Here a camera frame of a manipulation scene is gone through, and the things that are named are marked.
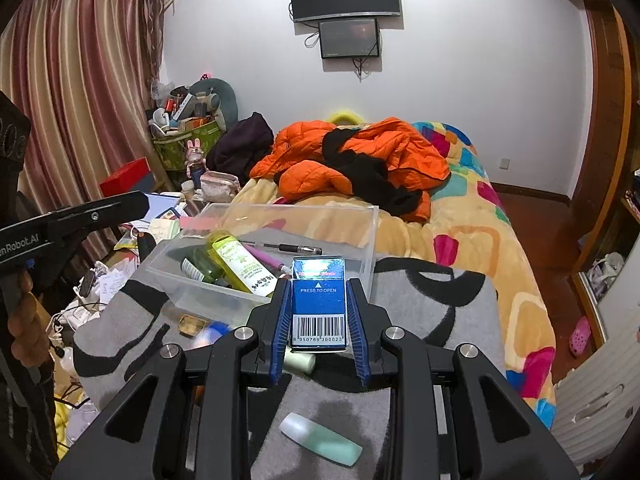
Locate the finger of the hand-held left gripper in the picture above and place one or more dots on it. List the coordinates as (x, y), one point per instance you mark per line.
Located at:
(100, 212)

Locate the red box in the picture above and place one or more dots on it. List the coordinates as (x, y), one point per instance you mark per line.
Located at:
(125, 177)

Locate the white shoes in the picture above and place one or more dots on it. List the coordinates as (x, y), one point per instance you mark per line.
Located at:
(607, 267)

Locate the pink clog shoe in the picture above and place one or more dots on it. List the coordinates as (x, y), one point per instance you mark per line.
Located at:
(580, 335)

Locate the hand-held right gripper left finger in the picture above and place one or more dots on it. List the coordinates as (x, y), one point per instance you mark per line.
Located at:
(280, 330)

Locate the small black wall monitor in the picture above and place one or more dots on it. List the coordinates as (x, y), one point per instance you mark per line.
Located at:
(350, 37)

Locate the black sock with orange print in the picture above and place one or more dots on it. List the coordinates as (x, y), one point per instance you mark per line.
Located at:
(146, 247)

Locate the black remote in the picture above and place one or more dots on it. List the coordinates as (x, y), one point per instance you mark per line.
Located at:
(87, 282)

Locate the green storage basket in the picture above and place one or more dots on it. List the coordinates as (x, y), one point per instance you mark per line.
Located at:
(175, 152)

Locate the grey green neck pillow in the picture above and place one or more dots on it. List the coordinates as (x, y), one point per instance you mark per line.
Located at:
(227, 105)

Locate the mint green flat case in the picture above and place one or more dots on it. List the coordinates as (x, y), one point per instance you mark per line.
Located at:
(320, 440)

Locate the blue box with barcode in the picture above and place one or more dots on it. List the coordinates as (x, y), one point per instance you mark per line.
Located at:
(317, 305)

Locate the pile of white papers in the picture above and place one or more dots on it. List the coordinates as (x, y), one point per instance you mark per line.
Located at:
(112, 280)

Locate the white ribbed suitcase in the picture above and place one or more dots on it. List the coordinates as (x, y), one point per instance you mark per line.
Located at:
(595, 410)

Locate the amber soap bar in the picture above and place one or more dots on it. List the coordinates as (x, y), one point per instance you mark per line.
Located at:
(192, 326)

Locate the orange puffer jacket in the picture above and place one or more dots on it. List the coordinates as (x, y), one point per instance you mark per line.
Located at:
(310, 175)

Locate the pink stick-shaped item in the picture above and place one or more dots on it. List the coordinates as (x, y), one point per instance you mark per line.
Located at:
(267, 259)

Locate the pink floral pouch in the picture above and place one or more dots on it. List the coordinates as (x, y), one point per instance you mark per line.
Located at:
(220, 187)

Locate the yellow floral water bottle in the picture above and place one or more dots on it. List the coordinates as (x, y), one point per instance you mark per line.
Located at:
(240, 262)

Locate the blue notebook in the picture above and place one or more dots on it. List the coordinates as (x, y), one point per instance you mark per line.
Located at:
(162, 205)

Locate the grey and black blanket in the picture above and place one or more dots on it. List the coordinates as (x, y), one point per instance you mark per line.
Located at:
(425, 300)

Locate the wooden door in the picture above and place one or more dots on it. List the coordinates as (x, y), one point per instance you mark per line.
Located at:
(607, 110)

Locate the colourful patterned blanket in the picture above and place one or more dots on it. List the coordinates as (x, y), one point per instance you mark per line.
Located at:
(465, 260)

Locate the black garment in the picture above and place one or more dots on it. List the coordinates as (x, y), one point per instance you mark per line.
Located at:
(370, 175)

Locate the pink rabbit toy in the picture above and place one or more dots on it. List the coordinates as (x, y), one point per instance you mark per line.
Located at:
(195, 152)

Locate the pale green cylinder container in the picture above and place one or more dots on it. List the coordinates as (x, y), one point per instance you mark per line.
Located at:
(300, 362)

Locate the dark purple coat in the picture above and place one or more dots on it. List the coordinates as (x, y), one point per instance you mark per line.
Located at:
(245, 145)

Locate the striped pink curtain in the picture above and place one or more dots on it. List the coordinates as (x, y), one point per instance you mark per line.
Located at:
(80, 85)

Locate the green and white booklet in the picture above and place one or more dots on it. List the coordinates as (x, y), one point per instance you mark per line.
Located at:
(165, 230)

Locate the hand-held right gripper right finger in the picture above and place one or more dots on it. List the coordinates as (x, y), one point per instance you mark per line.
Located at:
(360, 330)

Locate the white wall outlet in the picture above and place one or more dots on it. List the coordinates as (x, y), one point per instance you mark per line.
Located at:
(504, 163)

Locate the clear plastic storage bin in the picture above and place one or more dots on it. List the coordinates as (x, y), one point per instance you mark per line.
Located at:
(165, 265)

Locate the person's left hand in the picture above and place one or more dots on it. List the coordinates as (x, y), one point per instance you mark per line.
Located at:
(30, 330)

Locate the dark green glass bottle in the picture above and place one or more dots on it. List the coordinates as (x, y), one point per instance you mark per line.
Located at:
(200, 267)

